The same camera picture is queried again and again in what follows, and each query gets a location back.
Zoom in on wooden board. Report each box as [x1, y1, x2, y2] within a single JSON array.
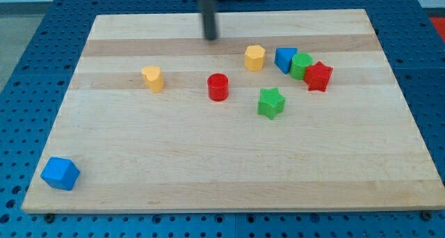
[[22, 9, 444, 214]]

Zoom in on yellow hexagon block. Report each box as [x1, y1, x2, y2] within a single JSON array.
[[245, 45, 266, 72]]

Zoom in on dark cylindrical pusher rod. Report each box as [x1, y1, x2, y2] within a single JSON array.
[[197, 0, 218, 41]]

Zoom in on green star block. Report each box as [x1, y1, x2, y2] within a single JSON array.
[[257, 88, 286, 120]]

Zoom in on green cylinder block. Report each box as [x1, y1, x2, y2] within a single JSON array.
[[289, 52, 313, 80]]

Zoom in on blue triangle block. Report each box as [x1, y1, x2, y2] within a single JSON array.
[[274, 47, 298, 74]]

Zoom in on red cylinder block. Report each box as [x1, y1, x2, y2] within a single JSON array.
[[207, 73, 229, 102]]

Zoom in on blue cube block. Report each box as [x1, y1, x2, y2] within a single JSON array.
[[40, 157, 80, 191]]

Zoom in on yellow heart block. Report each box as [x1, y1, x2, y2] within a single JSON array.
[[141, 66, 164, 93]]

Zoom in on red star block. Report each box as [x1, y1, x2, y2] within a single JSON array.
[[304, 61, 334, 92]]

